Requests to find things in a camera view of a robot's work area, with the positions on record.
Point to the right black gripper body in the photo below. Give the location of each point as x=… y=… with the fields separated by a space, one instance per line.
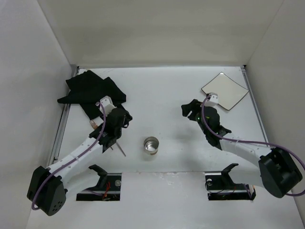
x=197 y=110

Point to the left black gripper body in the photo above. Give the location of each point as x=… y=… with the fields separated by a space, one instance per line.
x=122 y=118

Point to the silver knife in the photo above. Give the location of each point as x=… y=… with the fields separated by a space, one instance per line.
x=120 y=148

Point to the white square plate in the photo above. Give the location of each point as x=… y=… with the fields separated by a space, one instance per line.
x=229 y=92

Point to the metal cup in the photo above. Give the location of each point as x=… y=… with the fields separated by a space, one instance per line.
x=151 y=145

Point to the black cloth placemat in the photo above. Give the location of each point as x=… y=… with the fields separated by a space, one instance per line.
x=88 y=88

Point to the copper fork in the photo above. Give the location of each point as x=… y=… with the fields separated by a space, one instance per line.
x=93 y=124

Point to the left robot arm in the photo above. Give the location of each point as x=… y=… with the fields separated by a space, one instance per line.
x=50 y=187

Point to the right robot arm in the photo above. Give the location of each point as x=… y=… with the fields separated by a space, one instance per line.
x=274 y=167

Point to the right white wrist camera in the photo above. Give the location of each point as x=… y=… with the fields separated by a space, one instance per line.
x=212 y=100

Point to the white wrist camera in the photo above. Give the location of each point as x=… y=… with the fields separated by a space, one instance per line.
x=212 y=100
x=107 y=104

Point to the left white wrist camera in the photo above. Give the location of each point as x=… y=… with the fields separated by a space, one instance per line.
x=107 y=104

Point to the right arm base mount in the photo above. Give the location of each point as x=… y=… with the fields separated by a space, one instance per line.
x=220 y=187

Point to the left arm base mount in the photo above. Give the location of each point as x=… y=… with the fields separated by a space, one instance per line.
x=108 y=187

